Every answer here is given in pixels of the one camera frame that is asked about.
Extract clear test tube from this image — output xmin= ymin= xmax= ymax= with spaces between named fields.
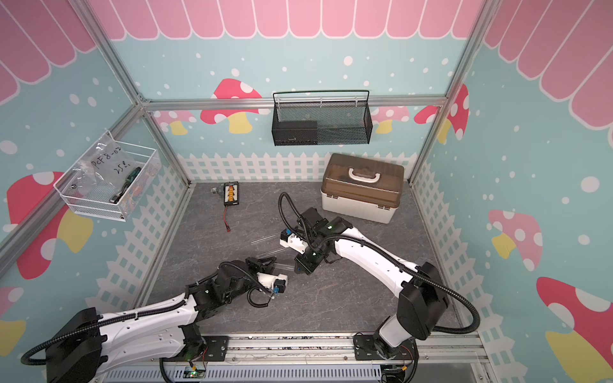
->
xmin=259 ymin=248 xmax=287 ymax=259
xmin=251 ymin=234 xmax=279 ymax=244
xmin=275 ymin=262 xmax=295 ymax=271

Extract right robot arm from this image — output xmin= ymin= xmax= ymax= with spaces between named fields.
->
xmin=278 ymin=191 xmax=481 ymax=359

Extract brown lid storage box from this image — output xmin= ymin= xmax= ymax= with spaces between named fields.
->
xmin=321 ymin=153 xmax=405 ymax=223

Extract clear plastic bag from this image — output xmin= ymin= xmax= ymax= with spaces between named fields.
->
xmin=70 ymin=132 xmax=140 ymax=200

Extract black box in basket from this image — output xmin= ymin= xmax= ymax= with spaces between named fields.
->
xmin=271 ymin=121 xmax=318 ymax=146

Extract black board yellow connectors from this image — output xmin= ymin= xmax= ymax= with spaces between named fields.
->
xmin=223 ymin=181 xmax=239 ymax=207

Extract green tool in basket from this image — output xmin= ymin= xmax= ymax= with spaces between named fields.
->
xmin=110 ymin=167 xmax=141 ymax=204

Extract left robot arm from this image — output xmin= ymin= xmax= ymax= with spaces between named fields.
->
xmin=20 ymin=257 xmax=288 ymax=382

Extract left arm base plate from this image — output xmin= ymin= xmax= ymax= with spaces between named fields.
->
xmin=191 ymin=335 xmax=230 ymax=362

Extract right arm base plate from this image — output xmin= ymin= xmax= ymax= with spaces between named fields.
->
xmin=353 ymin=332 xmax=418 ymax=362

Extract white wire wall basket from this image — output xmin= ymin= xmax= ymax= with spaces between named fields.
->
xmin=54 ymin=131 xmax=161 ymax=222

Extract black mesh wall basket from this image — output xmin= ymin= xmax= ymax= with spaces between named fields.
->
xmin=272 ymin=89 xmax=373 ymax=145

